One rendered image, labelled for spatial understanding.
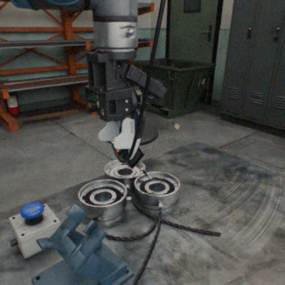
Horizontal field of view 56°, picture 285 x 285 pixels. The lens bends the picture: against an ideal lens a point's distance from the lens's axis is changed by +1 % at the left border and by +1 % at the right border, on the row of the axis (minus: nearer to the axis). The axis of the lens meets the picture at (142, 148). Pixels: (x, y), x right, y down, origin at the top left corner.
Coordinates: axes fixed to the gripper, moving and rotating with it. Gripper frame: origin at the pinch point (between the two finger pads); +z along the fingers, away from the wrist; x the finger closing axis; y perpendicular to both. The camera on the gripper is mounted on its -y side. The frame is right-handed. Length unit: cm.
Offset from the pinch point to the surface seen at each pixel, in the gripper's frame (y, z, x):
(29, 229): 22.1, 8.7, 0.1
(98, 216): 9.4, 11.5, 2.0
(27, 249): 23.4, 11.4, 1.3
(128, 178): -2.0, 9.1, -2.8
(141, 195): -0.5, 9.9, 3.8
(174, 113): -240, 86, -200
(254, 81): -276, 35, -112
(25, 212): 21.9, 5.9, -1.3
